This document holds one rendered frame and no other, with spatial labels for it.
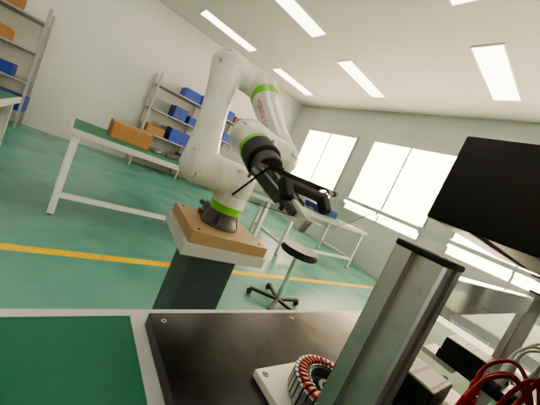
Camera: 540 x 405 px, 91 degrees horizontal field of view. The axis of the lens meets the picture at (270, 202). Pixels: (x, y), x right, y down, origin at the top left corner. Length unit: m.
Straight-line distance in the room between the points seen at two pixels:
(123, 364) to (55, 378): 0.07
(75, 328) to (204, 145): 0.64
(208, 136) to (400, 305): 0.85
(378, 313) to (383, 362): 0.03
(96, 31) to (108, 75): 0.76
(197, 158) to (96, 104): 5.91
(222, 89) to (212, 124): 0.14
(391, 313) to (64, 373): 0.37
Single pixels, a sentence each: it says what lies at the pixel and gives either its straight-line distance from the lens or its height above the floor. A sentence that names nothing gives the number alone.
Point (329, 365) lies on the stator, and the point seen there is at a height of 0.82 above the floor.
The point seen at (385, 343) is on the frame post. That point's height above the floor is 0.99.
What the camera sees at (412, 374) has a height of 0.92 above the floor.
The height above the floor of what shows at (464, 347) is 0.92.
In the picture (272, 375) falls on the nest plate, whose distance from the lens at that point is 0.48.
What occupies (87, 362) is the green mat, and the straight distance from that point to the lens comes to 0.45.
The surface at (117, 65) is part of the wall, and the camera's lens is 6.81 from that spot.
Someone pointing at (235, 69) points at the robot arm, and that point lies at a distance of 1.08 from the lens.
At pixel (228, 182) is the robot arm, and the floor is 0.96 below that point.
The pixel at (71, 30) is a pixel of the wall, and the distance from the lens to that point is 6.83.
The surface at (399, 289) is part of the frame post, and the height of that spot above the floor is 1.02.
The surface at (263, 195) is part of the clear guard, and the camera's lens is 0.37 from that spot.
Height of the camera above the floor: 1.06
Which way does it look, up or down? 6 degrees down
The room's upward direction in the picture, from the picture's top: 24 degrees clockwise
